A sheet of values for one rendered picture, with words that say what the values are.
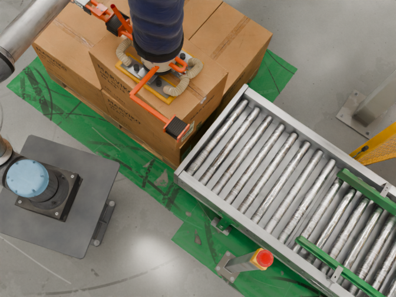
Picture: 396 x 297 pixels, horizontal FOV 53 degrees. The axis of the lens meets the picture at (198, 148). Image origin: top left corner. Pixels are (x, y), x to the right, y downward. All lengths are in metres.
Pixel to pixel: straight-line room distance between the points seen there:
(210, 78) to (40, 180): 0.93
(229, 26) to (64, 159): 1.34
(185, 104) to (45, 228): 0.90
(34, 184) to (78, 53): 1.11
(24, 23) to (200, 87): 0.92
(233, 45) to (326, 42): 1.10
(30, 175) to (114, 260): 1.17
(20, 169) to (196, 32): 1.45
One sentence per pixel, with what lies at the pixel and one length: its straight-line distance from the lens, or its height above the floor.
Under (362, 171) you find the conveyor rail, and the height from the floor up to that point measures 0.59.
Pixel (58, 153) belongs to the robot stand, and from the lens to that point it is 2.14.
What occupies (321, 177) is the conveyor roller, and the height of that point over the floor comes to 0.55.
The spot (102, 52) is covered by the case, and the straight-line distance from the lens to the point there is 2.11.
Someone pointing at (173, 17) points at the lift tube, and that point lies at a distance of 1.58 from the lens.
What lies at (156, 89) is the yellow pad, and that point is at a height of 0.97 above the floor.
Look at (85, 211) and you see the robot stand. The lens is 2.03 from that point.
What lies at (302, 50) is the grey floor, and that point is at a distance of 3.38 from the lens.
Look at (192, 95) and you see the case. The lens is 1.97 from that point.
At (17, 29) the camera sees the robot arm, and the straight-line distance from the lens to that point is 1.39.
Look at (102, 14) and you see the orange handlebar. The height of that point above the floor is 1.06.
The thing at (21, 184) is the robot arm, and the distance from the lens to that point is 1.75.
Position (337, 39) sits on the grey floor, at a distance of 3.55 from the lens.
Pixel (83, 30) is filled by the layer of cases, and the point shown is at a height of 0.54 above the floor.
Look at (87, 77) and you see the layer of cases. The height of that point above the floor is 0.54.
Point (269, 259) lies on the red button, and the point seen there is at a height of 1.04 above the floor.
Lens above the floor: 2.71
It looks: 71 degrees down
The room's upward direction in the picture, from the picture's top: 11 degrees clockwise
